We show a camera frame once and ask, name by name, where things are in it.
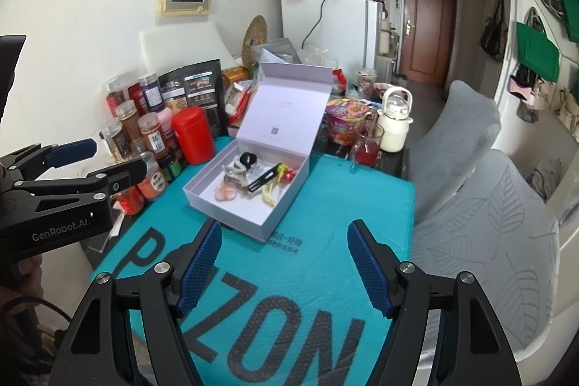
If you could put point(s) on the red snack packet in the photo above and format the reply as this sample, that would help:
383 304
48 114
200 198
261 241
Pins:
243 101

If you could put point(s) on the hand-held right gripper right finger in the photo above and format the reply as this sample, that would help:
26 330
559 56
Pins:
371 268

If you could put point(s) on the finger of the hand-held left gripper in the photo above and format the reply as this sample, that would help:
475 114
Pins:
72 151
117 175

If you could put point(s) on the grey leaf chair cover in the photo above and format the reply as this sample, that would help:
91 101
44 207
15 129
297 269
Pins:
470 128
488 255

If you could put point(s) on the teal printed bubble mailer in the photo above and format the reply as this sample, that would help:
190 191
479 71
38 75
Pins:
316 277

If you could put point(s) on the grey plastic bag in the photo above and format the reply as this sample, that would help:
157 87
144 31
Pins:
280 51

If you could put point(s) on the cream hair claw red flower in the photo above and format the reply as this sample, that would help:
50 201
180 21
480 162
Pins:
271 192

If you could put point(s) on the black handbag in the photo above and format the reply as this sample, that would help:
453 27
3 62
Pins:
493 33

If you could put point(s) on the instant noodle cup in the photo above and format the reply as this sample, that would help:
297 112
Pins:
348 119

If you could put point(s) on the brown door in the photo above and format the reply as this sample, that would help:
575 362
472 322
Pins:
427 28

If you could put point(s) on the yellow lollipop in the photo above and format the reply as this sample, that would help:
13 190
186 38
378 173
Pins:
282 167

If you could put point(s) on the white fridge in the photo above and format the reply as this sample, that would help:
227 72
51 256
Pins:
343 33

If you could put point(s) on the black hair band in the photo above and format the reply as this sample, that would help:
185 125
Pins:
248 160

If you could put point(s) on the cream kettle bottle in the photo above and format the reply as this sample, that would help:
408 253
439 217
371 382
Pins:
395 123

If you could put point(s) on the red canister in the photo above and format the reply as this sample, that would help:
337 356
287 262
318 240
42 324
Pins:
193 135

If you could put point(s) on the glass jar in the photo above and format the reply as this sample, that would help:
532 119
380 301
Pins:
366 83

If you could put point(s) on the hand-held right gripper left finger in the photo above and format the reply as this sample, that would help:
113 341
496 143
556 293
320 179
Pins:
201 268

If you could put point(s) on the glass of red drink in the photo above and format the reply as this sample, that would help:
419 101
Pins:
367 148

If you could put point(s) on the green tote bag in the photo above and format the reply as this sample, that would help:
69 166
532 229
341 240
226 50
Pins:
570 1
538 51

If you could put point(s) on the woven round trivet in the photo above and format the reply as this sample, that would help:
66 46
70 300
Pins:
255 40

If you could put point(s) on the white gift box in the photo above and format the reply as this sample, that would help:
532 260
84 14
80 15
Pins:
280 114

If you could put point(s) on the row of clear spice jars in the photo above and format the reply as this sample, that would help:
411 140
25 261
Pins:
131 132

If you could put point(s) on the pink round hair clip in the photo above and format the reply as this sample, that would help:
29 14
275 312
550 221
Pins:
225 192

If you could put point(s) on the black snack pouch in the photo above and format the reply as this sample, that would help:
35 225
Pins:
194 94

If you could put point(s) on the orange snack packet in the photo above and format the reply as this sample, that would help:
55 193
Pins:
235 76

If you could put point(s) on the person's left hand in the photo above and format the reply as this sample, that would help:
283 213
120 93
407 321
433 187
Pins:
27 277

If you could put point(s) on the pink bottle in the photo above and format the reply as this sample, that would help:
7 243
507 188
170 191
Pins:
165 119

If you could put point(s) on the marbled beige wavy hair claw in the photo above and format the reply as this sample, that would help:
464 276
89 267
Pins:
235 174

